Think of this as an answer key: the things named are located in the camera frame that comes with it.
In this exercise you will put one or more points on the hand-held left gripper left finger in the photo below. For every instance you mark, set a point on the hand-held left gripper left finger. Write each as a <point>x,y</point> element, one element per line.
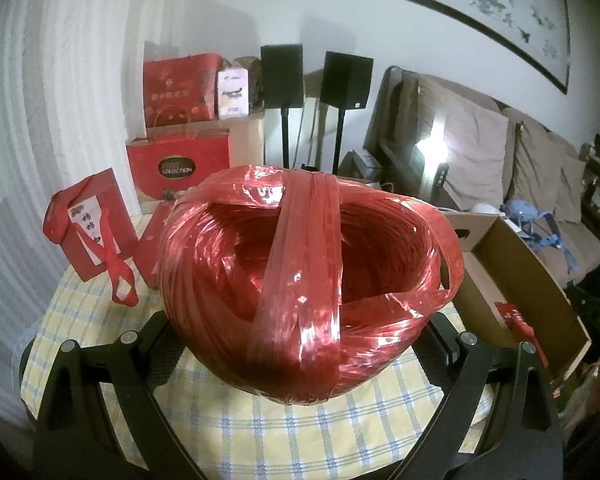
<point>162,355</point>

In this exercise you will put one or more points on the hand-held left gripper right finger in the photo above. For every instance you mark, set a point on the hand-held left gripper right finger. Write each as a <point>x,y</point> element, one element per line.
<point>452,355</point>

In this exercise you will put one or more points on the red foil packet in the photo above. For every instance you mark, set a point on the red foil packet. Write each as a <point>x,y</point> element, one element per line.
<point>517,322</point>

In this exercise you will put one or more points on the brown cardboard box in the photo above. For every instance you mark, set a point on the brown cardboard box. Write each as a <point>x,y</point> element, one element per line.
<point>540,280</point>

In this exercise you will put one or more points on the red gift bag white label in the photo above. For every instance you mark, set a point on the red gift bag white label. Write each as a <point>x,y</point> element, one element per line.
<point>110,200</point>

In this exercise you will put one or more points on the yellow checked tablecloth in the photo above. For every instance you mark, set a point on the yellow checked tablecloth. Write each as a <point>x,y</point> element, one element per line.
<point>280,425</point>

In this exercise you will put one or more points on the brown sofa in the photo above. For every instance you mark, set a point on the brown sofa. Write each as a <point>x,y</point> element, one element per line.
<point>580,240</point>

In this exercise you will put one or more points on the red chocolate gift box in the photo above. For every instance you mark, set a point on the red chocolate gift box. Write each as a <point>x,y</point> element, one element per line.
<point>180,160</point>

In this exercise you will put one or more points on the bright lamp device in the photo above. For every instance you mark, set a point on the bright lamp device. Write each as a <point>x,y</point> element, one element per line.
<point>400,165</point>

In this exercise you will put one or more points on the small brown sofa cushion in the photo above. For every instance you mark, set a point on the small brown sofa cushion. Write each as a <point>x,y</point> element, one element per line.
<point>570,190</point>

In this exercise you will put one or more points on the cardboard box of clutter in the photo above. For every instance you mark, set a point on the cardboard box of clutter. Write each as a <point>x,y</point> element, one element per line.
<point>362,170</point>

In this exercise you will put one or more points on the large brown sofa cushion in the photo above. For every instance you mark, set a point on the large brown sofa cushion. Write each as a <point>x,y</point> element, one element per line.
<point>470,150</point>

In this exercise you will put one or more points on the large plain brown carton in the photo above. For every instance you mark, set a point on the large plain brown carton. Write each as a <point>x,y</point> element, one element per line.
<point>247,140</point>

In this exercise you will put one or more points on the black speaker stand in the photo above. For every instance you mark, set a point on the black speaker stand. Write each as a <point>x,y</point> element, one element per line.
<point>284,135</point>
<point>338,140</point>

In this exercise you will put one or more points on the red patterned gift box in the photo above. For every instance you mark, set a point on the red patterned gift box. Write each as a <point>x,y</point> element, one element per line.
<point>180,90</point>

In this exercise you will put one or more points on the white pink tissue pack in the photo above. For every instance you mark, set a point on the white pink tissue pack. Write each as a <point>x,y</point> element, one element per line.
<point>233,92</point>

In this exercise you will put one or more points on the white curtain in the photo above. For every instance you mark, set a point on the white curtain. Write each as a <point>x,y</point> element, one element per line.
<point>55,85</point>

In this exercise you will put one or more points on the black speaker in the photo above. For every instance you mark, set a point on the black speaker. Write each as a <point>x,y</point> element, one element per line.
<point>281,75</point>
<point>347,80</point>

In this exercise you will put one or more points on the framed ink painting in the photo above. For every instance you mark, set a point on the framed ink painting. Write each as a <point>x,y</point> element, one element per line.
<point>480,0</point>

